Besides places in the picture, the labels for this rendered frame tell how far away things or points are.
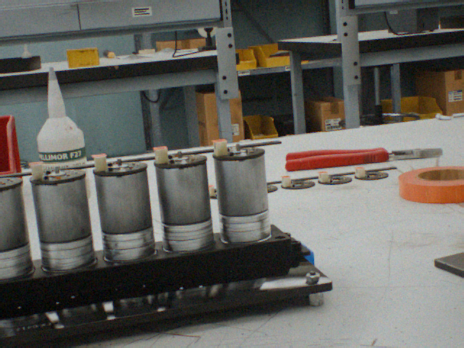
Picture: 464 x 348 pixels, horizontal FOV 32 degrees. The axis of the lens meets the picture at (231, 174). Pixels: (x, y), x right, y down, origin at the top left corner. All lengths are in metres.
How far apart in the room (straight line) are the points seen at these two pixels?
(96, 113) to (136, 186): 4.38
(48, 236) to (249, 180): 0.09
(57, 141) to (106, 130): 4.17
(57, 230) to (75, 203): 0.01
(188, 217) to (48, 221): 0.06
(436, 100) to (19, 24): 3.04
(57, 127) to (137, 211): 0.24
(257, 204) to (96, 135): 4.39
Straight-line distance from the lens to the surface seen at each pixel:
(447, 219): 0.48
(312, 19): 5.00
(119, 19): 2.60
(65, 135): 0.59
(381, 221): 0.48
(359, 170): 0.59
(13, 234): 0.36
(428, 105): 5.02
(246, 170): 0.37
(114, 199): 0.36
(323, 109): 4.55
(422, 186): 0.51
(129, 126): 4.77
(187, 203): 0.36
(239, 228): 0.37
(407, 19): 3.03
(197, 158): 0.37
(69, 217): 0.36
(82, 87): 2.66
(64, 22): 2.58
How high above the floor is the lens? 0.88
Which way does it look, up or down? 11 degrees down
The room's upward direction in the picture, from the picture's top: 5 degrees counter-clockwise
